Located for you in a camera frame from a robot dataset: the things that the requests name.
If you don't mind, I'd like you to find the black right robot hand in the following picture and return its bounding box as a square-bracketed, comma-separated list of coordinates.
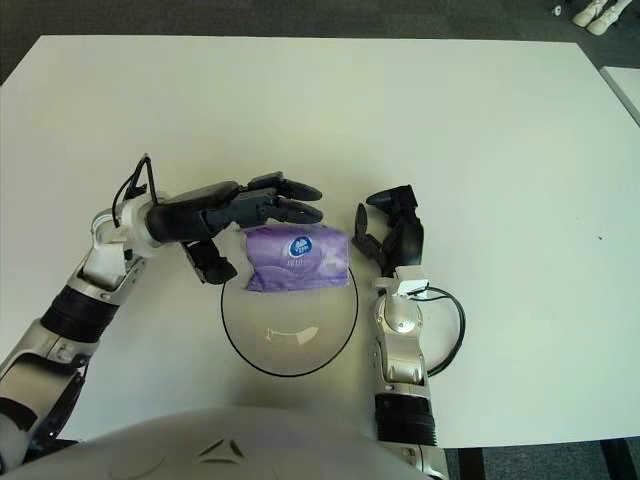
[352, 184, 426, 277]

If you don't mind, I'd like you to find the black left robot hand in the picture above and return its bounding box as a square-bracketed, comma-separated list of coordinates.
[144, 171, 325, 285]

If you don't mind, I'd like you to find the purple tissue paper pack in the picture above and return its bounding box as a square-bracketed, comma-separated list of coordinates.
[241, 224, 351, 294]

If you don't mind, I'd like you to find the white plate with black rim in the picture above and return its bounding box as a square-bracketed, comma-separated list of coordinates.
[220, 264, 360, 379]

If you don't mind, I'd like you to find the silver robot torso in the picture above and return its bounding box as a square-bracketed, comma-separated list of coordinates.
[14, 407, 426, 480]

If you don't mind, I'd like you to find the black table leg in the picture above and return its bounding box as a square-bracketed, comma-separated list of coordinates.
[457, 447, 485, 480]

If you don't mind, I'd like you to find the white side table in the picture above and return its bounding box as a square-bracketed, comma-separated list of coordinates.
[599, 65, 640, 126]

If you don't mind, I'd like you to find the white shoe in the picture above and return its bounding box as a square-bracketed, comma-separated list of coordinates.
[572, 0, 609, 26]
[587, 0, 632, 35]

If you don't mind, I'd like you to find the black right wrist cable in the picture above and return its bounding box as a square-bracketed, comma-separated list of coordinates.
[414, 285, 467, 377]

